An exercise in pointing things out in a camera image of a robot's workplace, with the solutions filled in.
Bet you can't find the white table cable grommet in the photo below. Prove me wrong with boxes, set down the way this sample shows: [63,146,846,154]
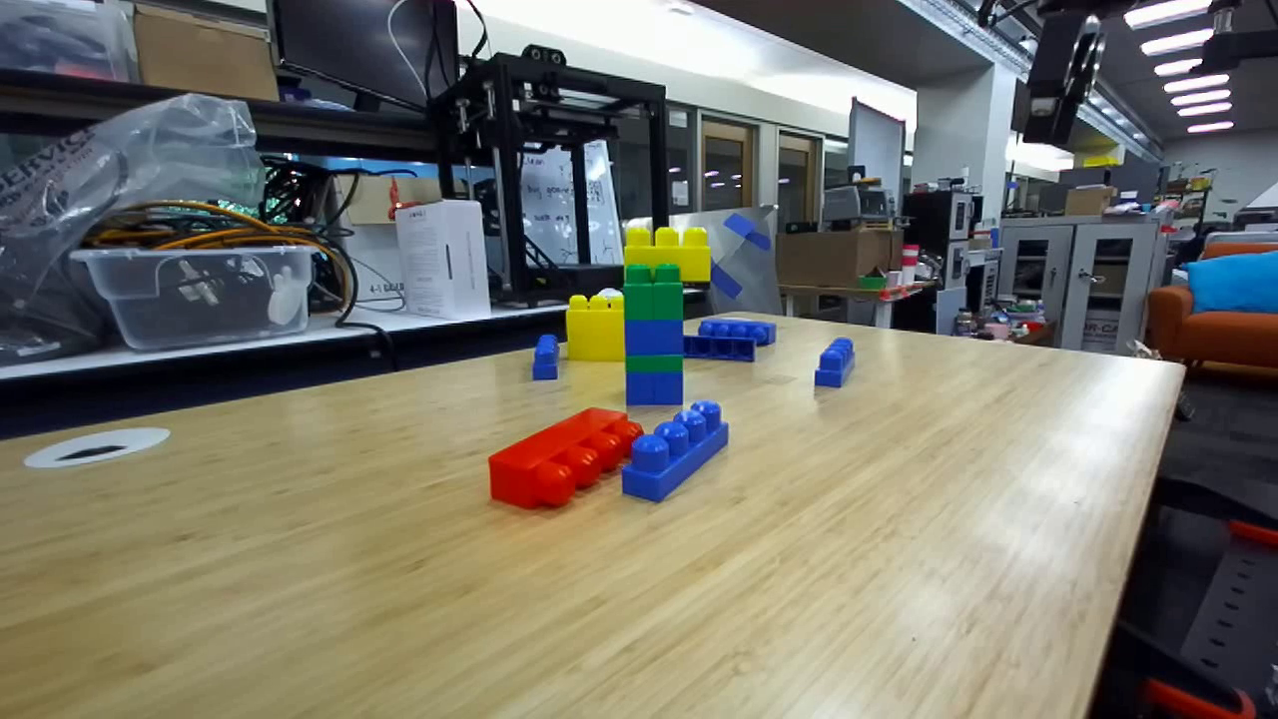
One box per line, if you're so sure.
[20,422,177,475]

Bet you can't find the red eight-stud toy block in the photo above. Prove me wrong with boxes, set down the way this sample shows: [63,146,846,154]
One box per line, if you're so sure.
[489,403,646,513]

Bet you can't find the dark shelf board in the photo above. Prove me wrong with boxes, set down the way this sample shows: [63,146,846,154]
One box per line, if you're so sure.
[0,69,452,154]

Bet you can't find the black monitor screen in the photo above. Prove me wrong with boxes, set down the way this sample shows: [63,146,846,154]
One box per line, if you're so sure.
[271,0,464,117]

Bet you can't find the clear panel with blue tape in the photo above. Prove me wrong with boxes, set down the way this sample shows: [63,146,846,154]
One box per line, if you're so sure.
[701,205,782,321]

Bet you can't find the grey double-door cabinet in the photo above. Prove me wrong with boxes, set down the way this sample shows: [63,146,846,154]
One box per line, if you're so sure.
[996,217,1168,355]

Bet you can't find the yellow tall two-stud block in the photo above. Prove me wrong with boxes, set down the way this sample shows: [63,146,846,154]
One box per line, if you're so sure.
[565,286,630,369]

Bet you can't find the black chair red trim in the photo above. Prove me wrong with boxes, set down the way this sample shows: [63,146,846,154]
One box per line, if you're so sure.
[1089,513,1278,719]

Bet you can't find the blue wide six-stud block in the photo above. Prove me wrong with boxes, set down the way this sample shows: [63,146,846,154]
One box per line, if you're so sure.
[697,317,779,351]

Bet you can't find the blue square toy block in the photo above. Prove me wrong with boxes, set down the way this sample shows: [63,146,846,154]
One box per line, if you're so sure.
[625,369,689,410]
[625,317,689,359]

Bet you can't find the clear plastic storage bin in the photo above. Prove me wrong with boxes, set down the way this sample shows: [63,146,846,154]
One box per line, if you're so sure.
[74,238,320,355]

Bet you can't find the orange cable coil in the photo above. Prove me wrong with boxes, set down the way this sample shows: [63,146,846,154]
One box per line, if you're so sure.
[82,194,312,254]

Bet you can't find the blue cushion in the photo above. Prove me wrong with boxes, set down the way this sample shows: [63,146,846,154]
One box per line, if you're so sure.
[1179,252,1278,321]

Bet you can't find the black machine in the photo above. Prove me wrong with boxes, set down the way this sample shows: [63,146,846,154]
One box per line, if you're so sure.
[902,186,985,262]

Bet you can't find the yellow three-stud toy block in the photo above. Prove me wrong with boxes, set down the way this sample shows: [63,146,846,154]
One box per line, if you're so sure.
[619,220,717,286]

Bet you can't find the white cardboard box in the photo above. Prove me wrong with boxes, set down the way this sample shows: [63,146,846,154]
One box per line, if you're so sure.
[390,194,496,325]

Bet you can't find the orange sofa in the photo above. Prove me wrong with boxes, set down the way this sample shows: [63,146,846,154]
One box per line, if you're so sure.
[1148,234,1278,385]

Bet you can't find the clear plastic bag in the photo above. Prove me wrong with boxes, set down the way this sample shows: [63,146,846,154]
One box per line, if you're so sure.
[0,93,271,363]

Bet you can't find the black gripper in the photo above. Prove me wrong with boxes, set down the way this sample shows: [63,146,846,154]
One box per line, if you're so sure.
[1012,0,1112,153]

